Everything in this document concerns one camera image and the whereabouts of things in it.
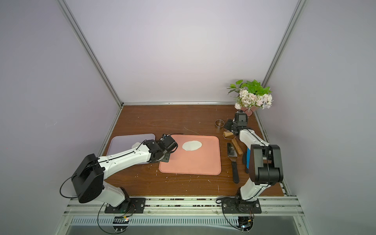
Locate small dough piece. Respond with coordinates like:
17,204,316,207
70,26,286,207
182,141,202,151

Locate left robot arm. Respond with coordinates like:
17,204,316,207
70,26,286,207
71,135,178,212

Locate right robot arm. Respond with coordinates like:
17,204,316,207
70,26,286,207
224,111,284,202

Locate aluminium frame rail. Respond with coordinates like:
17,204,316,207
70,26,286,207
63,196,305,217

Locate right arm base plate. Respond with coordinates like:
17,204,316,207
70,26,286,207
216,197,262,214

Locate large dough ball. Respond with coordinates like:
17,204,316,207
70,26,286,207
132,142,141,148

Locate pink glass vase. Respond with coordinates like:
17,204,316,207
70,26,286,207
241,106,258,117

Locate black handled metal scraper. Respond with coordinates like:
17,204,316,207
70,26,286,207
227,143,240,184

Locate artificial flower bouquet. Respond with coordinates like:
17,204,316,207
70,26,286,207
227,80,273,110

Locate pink silicone mat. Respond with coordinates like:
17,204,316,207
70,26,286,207
159,135,221,175

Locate purple silicone mat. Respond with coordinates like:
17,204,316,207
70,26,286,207
107,134,155,156

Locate wooden rolling pin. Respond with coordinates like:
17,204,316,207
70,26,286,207
223,131,243,155

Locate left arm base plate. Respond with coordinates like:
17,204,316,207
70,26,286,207
104,197,146,214

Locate blue work glove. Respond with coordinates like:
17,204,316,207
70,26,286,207
242,148,250,174

